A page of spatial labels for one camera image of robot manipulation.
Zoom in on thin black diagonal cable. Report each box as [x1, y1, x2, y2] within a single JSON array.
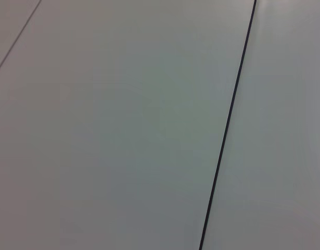
[[198, 0, 258, 250]]

